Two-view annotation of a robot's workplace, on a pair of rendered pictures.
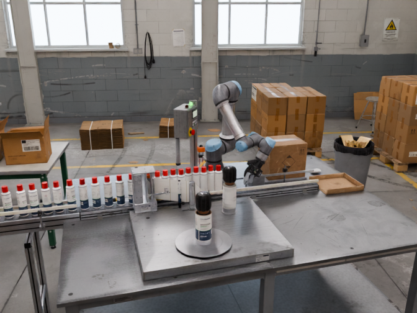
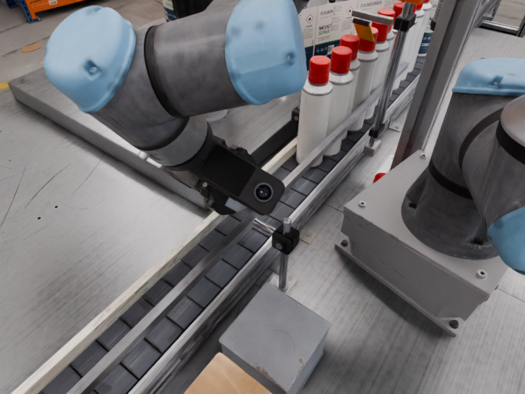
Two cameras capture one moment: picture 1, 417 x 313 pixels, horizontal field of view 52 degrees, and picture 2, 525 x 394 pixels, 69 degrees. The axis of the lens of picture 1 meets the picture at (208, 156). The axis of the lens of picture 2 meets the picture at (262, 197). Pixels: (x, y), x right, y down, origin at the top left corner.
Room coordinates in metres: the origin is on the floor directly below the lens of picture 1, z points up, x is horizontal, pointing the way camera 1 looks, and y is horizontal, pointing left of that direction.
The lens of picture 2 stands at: (3.07, -0.49, 1.36)
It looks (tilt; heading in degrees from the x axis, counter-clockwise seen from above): 46 degrees down; 142
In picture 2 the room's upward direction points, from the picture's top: straight up
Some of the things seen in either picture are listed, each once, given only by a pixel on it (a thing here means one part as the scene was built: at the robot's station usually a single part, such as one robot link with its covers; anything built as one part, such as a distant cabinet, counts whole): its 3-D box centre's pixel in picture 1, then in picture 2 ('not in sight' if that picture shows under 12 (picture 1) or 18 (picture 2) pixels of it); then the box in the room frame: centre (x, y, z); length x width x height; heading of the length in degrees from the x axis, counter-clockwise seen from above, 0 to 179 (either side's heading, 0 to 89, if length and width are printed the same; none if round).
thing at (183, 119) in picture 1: (185, 121); not in sight; (2.71, 0.15, 1.38); 0.17 x 0.10 x 0.19; 161
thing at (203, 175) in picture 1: (203, 181); (341, 91); (2.65, 0.03, 0.98); 0.05 x 0.05 x 0.20
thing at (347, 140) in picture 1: (355, 150); not in sight; (4.71, -1.71, 0.50); 0.42 x 0.41 x 0.28; 95
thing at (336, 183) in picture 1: (336, 183); not in sight; (2.92, -0.94, 0.85); 0.30 x 0.26 x 0.04; 106
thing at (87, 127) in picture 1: (102, 134); not in sight; (6.47, 1.66, 0.16); 0.65 x 0.54 x 0.32; 99
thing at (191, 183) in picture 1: (192, 195); not in sight; (2.44, 0.10, 0.97); 0.05 x 0.05 x 0.19
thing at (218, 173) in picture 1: (218, 179); (314, 115); (2.67, -0.07, 0.98); 0.05 x 0.05 x 0.20
